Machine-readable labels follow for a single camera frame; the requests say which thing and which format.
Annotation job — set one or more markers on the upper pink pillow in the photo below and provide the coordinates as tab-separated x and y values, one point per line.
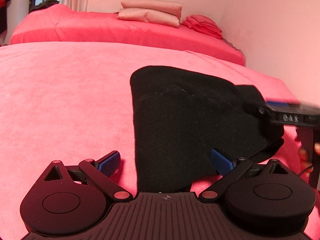
173	8

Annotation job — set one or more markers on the person's right hand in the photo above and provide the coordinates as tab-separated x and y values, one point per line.
305	155

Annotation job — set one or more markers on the lower pink pillow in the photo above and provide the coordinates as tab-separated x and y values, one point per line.
148	16

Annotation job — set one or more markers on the red far bed cover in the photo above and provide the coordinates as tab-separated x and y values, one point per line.
59	23

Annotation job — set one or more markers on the pink near bed cover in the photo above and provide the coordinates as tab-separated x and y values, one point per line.
70	101

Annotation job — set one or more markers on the folded red blanket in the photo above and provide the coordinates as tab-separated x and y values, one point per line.
204	25

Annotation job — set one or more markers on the pink pillow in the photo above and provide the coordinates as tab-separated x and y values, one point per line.
148	16
173	8

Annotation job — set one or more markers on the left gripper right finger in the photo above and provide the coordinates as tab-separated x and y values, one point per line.
222	162

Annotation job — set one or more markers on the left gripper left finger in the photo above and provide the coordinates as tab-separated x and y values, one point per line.
109	163

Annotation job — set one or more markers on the black pants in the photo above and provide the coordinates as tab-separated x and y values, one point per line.
180	116

